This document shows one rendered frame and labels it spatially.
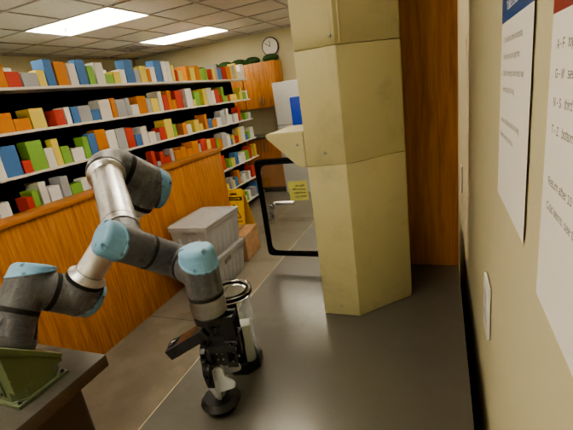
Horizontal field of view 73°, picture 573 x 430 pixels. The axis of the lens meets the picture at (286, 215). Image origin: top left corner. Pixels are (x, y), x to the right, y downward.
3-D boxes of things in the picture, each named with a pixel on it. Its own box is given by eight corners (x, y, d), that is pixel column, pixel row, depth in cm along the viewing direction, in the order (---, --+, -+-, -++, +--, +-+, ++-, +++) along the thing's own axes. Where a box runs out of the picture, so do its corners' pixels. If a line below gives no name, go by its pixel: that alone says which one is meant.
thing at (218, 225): (245, 236, 381) (239, 205, 372) (213, 264, 328) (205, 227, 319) (209, 236, 397) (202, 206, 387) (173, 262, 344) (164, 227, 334)
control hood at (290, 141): (334, 147, 136) (332, 118, 133) (307, 167, 108) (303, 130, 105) (303, 149, 141) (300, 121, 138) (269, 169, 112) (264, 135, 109)
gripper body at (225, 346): (239, 370, 82) (228, 322, 78) (199, 372, 83) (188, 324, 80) (245, 347, 89) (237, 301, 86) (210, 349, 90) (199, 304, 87)
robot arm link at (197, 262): (200, 236, 84) (222, 243, 78) (210, 281, 87) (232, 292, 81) (167, 249, 79) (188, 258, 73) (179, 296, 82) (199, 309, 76)
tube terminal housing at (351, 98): (414, 270, 141) (404, 43, 118) (408, 320, 113) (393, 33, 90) (346, 267, 150) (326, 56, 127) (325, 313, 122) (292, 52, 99)
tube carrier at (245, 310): (260, 372, 98) (246, 298, 92) (219, 374, 100) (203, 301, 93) (266, 345, 108) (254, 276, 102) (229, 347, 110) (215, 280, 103)
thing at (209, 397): (237, 421, 85) (232, 398, 83) (198, 423, 87) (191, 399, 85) (245, 391, 94) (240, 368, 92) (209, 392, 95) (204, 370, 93)
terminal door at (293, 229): (340, 257, 148) (330, 153, 136) (269, 255, 160) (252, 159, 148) (341, 256, 149) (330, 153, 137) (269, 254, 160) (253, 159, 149)
